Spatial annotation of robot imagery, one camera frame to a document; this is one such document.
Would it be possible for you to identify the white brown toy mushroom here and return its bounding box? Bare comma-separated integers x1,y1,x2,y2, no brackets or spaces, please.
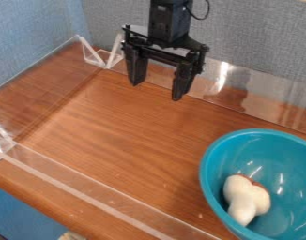
223,174,271,226

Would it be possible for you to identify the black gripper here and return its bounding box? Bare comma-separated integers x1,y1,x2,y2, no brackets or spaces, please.
122,0,211,101

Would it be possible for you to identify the blue plastic bowl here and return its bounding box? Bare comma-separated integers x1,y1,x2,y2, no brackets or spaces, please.
199,128,306,240

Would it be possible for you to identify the clear acrylic back barrier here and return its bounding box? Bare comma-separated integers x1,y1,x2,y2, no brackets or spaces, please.
76,34,306,133

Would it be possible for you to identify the black cable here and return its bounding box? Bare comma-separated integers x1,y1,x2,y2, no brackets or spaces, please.
185,0,213,21

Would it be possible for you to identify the clear acrylic front barrier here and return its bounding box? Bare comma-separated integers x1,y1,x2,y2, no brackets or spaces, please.
0,126,221,240

